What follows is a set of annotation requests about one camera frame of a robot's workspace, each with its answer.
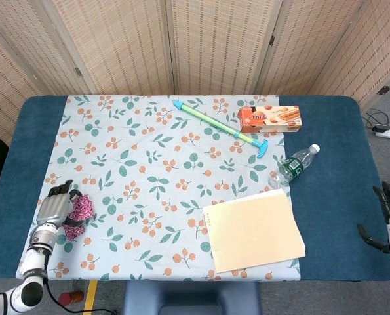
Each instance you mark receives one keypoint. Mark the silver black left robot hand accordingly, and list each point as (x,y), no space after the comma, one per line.
(53,210)

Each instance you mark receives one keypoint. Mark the pink patterned cloth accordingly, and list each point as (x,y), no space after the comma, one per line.
(85,206)

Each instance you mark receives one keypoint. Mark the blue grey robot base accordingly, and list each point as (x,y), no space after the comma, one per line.
(191,295)

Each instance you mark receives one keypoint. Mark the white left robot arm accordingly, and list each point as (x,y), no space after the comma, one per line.
(34,259)

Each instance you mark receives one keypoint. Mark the red orange cylinder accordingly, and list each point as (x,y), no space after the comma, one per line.
(71,298)

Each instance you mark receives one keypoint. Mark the yellow floor tape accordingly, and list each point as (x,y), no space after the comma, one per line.
(89,298)

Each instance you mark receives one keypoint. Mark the teal blue table cover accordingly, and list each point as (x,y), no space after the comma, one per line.
(329,164)

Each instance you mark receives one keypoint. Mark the floral print tablecloth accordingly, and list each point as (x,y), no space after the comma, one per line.
(148,147)

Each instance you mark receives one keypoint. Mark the clear plastic water bottle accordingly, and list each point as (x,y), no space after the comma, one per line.
(293,165)

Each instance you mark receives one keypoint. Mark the manila folder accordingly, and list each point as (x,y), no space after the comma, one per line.
(253,229)

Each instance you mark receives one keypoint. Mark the orange biscuit box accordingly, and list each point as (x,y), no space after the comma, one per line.
(270,118)

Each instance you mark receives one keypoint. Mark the woven bamboo folding screen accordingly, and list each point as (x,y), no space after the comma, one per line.
(122,46)

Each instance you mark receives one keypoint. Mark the green blue toy water pump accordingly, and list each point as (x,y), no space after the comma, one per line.
(211,119)

